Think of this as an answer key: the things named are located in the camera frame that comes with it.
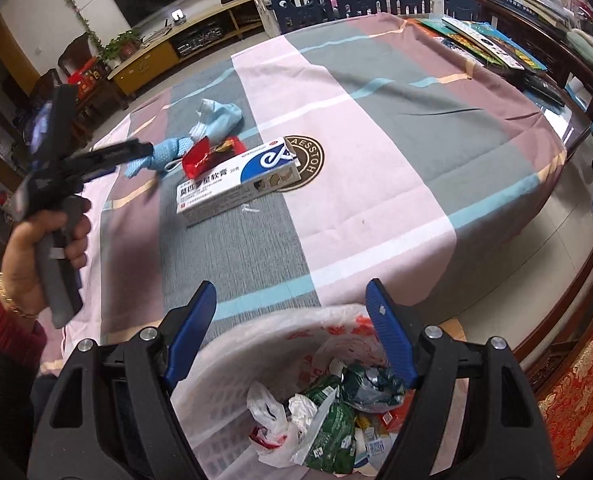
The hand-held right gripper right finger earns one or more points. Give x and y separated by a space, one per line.
391 340

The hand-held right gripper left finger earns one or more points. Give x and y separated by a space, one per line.
191 337

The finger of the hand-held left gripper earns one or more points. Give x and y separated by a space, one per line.
116 152
96 174

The white trash bin with liner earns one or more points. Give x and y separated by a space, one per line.
236 355

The dark green packet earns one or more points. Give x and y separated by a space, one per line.
371 390

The red snack packet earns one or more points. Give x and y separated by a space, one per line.
394 415

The red wrapper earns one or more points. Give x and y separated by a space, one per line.
199 157

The yellow snack packet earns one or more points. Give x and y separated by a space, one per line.
365 421

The green snack packet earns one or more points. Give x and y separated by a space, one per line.
334 425

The white plastic bag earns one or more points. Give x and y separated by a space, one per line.
266 410

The white blue ointment box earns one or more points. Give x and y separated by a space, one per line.
216 195

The light blue sock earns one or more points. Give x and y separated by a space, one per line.
221 117

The blue white packet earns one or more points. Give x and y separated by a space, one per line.
374 450

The white paper ball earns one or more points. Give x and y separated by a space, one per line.
302 412

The person's left forearm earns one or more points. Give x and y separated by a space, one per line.
1 330

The person's left hand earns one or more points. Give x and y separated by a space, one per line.
21 260

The red gift boxes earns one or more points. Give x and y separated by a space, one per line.
84 77

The dark wooden armchair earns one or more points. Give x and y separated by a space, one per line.
76 47

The yellow television cabinet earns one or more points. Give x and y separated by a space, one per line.
141 67

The potted green plant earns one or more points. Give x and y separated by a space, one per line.
121 47

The hanging green vine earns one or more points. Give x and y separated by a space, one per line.
76 0

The small white clock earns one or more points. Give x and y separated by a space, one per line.
178 16

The person's dark clothing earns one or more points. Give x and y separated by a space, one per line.
6 410

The red patterned seat cushion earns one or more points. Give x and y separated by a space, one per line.
586 395

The striped pink grey tablecloth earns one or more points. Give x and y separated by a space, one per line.
376 135

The row of picture books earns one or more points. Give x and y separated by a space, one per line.
476 42

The dark wooden side table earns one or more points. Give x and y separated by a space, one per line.
551 40

